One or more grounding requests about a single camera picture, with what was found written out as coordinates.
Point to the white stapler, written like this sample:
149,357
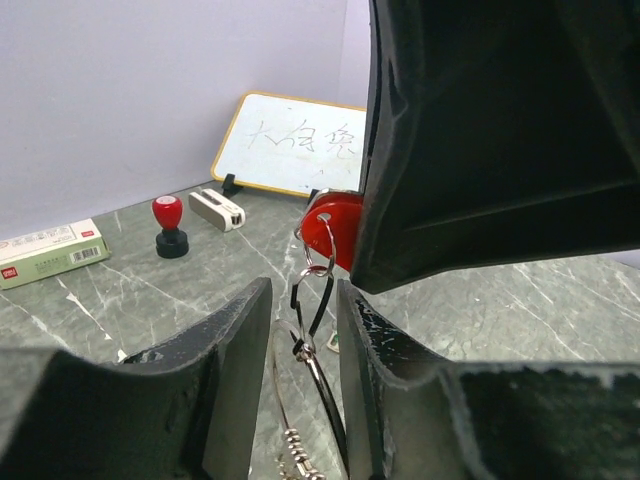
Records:
217,210

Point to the green tagged key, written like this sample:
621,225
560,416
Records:
333,343

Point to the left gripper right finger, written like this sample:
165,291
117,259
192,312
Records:
413,414

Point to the yellow framed whiteboard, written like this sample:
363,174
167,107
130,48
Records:
292,145

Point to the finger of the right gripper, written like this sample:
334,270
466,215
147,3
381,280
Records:
497,132

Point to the red black stamp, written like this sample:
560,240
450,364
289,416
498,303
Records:
171,242

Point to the wire keyring with keys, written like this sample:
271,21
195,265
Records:
297,462

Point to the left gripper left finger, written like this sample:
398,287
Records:
185,408

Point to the red tagged key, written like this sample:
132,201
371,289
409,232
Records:
330,225

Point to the white green staples box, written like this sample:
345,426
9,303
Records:
35,256

